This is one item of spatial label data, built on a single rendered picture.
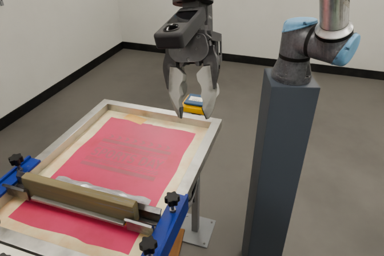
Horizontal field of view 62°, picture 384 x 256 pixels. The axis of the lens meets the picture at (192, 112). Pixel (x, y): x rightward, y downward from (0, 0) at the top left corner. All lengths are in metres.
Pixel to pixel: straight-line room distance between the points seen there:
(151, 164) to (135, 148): 0.13
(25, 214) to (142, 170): 0.39
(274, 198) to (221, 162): 1.19
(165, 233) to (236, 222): 1.38
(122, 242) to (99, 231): 0.08
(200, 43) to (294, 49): 0.72
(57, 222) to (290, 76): 0.92
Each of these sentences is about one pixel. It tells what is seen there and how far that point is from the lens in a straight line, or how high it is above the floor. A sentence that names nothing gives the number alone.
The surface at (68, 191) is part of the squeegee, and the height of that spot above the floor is 1.05.
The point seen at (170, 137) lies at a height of 0.95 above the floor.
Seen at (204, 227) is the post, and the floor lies 0.01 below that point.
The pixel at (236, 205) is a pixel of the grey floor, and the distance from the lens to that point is 2.38.
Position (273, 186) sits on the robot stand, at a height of 0.70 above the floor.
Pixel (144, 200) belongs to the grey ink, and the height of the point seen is 0.96.
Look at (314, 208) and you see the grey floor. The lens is 2.49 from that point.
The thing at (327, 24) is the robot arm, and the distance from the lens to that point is 1.12.
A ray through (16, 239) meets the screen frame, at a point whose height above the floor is 0.99.
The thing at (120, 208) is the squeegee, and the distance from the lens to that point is 0.96.
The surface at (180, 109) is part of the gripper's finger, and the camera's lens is 0.57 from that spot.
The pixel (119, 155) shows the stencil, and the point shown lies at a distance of 1.28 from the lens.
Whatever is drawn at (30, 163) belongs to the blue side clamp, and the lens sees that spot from 1.27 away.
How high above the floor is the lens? 1.74
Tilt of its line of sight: 31 degrees down
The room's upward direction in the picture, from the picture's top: straight up
